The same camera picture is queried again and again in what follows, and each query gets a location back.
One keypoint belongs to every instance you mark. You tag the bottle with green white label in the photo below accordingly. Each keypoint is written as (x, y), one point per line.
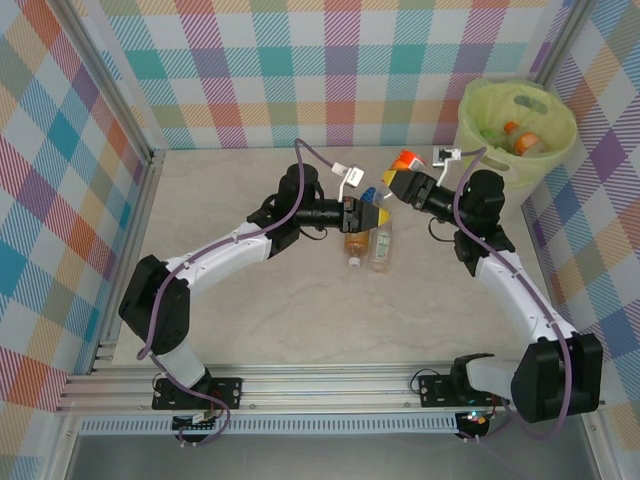
(382, 247)

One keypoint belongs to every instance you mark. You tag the orange label bottle orange cap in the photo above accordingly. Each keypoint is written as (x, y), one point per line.
(526, 142)

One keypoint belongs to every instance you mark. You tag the aluminium frame post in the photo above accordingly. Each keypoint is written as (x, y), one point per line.
(107, 82)
(555, 50)

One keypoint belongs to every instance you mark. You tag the clear bottle with blue cap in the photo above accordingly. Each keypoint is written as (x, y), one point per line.
(371, 193)

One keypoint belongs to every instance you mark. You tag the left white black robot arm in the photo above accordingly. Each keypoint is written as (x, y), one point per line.
(225, 250)

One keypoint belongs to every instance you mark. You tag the brown bottle with orange cap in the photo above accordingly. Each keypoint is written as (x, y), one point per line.
(510, 127)

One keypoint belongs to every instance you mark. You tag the circuit board with lit LEDs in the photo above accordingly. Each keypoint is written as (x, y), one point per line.
(475, 419)

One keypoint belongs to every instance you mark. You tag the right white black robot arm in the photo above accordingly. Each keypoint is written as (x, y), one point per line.
(520, 295)

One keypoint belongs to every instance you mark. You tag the black mounting plate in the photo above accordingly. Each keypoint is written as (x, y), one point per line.
(435, 390)
(227, 392)

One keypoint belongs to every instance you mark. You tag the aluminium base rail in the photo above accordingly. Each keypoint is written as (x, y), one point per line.
(325, 387)

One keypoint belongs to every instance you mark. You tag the amber tea bottle white cap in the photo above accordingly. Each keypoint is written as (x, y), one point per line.
(356, 245)

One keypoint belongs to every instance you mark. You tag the bottle with orange wrap label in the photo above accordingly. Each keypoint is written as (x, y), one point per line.
(407, 160)

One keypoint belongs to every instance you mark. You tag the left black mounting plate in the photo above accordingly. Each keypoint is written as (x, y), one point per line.
(227, 392)

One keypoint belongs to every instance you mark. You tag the left aluminium frame post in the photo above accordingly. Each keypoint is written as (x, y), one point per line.
(107, 82)

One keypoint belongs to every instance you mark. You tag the aluminium side rail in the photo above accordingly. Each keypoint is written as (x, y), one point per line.
(132, 235)

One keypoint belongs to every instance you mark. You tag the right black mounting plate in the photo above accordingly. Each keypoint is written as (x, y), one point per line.
(435, 390)

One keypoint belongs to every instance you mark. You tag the right aluminium frame post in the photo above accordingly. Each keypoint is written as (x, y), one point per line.
(555, 50)

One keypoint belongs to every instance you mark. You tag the bin with yellow-green liner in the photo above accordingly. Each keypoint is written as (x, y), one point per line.
(500, 167)

